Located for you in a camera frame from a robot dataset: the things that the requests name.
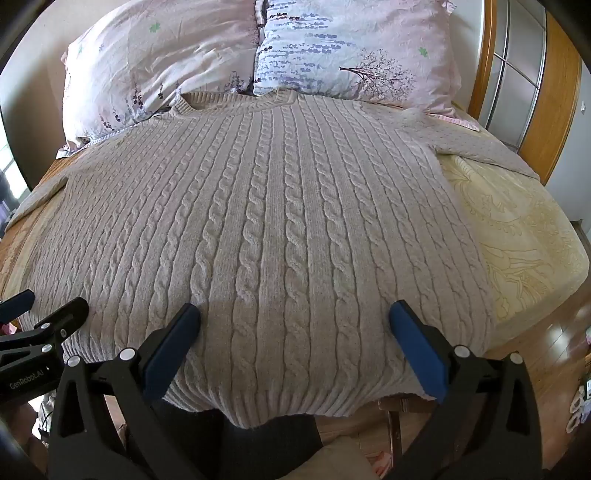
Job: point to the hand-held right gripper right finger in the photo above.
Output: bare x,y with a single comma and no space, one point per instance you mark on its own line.
418,351

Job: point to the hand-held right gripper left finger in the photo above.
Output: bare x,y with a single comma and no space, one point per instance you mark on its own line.
170,356

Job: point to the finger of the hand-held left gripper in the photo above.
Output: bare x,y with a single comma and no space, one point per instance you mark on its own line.
64,316
16,307

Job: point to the person's dark trouser leg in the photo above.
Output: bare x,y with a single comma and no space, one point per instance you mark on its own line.
272,447

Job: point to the yellow patterned bed sheet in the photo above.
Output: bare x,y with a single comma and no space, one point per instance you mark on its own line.
521,240

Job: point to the pale slippers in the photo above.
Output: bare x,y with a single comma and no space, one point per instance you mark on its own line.
577,410

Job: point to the pink floral pillow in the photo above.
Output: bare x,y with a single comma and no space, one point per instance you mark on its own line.
138,64

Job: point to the pink pillow with tree print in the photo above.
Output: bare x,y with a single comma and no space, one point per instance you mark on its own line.
351,46

